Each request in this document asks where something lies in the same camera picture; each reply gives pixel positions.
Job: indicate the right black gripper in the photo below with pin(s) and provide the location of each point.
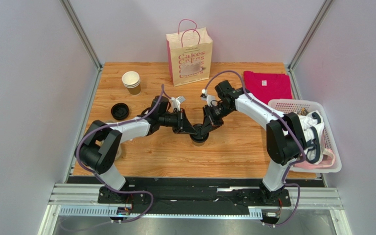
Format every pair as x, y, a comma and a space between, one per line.
210, 116

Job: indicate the white and pink clothes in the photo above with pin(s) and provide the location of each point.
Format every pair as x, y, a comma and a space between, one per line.
317, 155

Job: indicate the cardboard cup carrier tray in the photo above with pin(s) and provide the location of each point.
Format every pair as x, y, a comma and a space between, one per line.
119, 149

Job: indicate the beige Cakes paper bag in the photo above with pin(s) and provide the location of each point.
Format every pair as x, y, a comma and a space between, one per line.
189, 53

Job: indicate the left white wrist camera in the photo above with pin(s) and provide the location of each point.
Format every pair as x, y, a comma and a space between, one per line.
176, 102

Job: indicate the white plastic laundry basket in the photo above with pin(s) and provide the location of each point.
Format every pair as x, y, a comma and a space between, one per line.
291, 105

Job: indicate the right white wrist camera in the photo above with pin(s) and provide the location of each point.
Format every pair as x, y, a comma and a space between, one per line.
210, 99

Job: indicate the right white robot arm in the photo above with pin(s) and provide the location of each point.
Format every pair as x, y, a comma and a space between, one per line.
285, 140

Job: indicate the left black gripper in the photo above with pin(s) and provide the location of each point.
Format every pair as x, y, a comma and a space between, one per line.
183, 126

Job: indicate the single paper coffee cup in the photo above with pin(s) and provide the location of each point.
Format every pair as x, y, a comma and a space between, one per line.
198, 141

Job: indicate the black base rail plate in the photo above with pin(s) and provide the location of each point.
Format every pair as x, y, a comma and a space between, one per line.
191, 196

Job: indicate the black plastic cup lid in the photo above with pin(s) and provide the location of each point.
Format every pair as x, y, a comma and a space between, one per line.
198, 128

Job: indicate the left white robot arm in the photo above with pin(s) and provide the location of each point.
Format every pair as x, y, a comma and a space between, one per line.
97, 151

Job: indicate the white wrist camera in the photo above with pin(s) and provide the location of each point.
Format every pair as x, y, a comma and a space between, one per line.
210, 99
176, 102

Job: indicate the folded red t-shirt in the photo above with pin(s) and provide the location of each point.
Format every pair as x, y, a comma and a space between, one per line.
268, 86

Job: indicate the stack of black lids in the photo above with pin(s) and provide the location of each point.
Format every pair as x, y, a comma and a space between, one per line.
120, 111

